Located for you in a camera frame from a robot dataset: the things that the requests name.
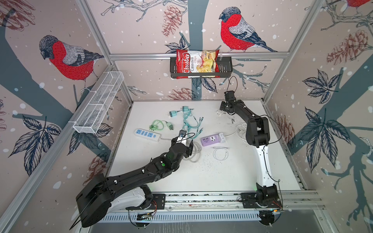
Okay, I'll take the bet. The teal charger adapter near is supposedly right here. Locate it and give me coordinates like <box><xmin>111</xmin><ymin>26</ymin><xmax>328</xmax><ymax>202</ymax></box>
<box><xmin>169</xmin><ymin>110</ymin><xmax>179</xmax><ymax>117</ymax></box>

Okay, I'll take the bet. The teal charger adapter far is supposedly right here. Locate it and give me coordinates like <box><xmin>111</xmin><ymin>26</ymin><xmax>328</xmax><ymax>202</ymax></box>
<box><xmin>182</xmin><ymin>106</ymin><xmax>192</xmax><ymax>113</ymax></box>

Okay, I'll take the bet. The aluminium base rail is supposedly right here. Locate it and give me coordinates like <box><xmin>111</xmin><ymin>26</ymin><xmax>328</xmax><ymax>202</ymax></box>
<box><xmin>98</xmin><ymin>190</ymin><xmax>325</xmax><ymax>227</ymax></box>

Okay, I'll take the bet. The green charger adapter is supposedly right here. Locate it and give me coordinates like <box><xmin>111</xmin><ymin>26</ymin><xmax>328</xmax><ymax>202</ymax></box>
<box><xmin>166</xmin><ymin>122</ymin><xmax>174</xmax><ymax>130</ymax></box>

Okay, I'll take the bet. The red cassava chips bag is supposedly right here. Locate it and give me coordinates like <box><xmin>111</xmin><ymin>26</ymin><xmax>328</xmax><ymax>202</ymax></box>
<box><xmin>176</xmin><ymin>50</ymin><xmax>219</xmax><ymax>75</ymax></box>

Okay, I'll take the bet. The white wire wall basket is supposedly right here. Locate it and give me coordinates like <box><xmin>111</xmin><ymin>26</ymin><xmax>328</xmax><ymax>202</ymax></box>
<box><xmin>73</xmin><ymin>71</ymin><xmax>124</xmax><ymax>134</ymax></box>

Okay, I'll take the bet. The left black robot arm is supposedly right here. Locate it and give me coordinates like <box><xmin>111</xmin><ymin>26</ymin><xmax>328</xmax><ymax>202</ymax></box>
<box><xmin>73</xmin><ymin>130</ymin><xmax>194</xmax><ymax>228</ymax></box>

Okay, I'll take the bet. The small white cable loop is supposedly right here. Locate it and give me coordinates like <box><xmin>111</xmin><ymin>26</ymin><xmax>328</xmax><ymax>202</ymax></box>
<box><xmin>212</xmin><ymin>146</ymin><xmax>230</xmax><ymax>161</ymax></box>

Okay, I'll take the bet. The black wall basket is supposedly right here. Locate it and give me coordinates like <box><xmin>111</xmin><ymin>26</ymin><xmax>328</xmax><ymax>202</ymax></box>
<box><xmin>170</xmin><ymin>57</ymin><xmax>233</xmax><ymax>79</ymax></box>

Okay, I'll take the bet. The white charger adapter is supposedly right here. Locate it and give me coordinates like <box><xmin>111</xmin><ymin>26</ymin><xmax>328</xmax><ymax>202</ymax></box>
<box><xmin>216</xmin><ymin>110</ymin><xmax>226</xmax><ymax>117</ymax></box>
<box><xmin>219</xmin><ymin>133</ymin><xmax>226</xmax><ymax>143</ymax></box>

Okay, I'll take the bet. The white blue power strip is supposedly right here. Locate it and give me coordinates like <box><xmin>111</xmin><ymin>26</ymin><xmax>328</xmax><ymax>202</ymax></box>
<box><xmin>134</xmin><ymin>128</ymin><xmax>161</xmax><ymax>142</ymax></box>

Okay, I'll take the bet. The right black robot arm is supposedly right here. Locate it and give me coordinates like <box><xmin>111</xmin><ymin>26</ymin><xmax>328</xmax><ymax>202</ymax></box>
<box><xmin>220</xmin><ymin>90</ymin><xmax>283</xmax><ymax>208</ymax></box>

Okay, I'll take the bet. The teal charging cable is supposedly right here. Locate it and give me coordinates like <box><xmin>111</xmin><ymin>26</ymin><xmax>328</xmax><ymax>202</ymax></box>
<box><xmin>177</xmin><ymin>108</ymin><xmax>205</xmax><ymax>140</ymax></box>

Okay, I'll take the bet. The teal charger adapter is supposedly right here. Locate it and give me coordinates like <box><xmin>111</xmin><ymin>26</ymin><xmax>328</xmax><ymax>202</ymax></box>
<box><xmin>182</xmin><ymin>106</ymin><xmax>192</xmax><ymax>113</ymax></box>
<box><xmin>169</xmin><ymin>110</ymin><xmax>179</xmax><ymax>117</ymax></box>

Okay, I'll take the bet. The green charging cable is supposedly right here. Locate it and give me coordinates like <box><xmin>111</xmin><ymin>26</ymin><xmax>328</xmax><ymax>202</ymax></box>
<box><xmin>149</xmin><ymin>119</ymin><xmax>168</xmax><ymax>131</ymax></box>

